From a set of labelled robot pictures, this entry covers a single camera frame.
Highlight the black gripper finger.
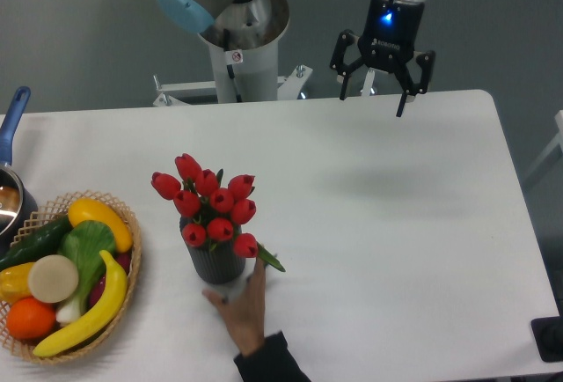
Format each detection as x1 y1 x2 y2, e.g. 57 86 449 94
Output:
394 49 436 118
329 29 364 100

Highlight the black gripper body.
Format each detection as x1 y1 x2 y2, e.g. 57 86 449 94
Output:
357 0 425 73

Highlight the red tulip bouquet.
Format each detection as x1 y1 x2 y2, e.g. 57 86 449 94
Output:
151 153 285 272

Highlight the dark grey ribbed vase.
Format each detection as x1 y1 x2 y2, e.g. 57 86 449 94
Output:
187 239 246 284

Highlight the dark sleeved forearm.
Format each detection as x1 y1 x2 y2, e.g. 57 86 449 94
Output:
233 331 311 382

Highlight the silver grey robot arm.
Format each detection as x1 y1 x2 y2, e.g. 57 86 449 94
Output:
157 0 435 111

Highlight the person's hand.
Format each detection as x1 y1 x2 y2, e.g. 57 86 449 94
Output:
202 258 266 357

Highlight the black device at table edge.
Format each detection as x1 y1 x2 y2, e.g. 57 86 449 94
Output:
530 316 562 363

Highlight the yellow squash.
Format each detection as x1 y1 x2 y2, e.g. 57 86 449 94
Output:
68 197 133 253

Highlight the dark red vegetable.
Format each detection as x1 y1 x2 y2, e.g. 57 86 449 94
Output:
88 253 131 309

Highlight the green bok choy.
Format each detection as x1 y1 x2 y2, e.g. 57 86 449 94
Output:
56 220 116 326

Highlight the woven wicker basket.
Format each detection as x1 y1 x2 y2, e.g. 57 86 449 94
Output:
1 190 142 365

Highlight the yellow banana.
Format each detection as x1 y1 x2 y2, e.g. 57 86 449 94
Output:
33 250 128 358

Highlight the green cucumber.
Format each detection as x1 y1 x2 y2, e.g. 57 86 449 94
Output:
1 215 72 270

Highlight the beige round disc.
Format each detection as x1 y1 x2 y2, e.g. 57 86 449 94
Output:
27 254 79 304

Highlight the yellow bell pepper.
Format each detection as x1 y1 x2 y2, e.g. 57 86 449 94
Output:
1 262 34 304

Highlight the orange fruit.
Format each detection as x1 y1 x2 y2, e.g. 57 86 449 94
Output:
6 297 55 340

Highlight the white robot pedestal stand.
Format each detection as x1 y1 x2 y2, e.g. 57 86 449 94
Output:
153 40 313 107

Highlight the white frame at right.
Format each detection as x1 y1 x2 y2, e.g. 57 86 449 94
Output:
522 110 562 190

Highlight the blue handled saucepan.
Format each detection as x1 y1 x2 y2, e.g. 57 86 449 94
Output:
1 86 37 255

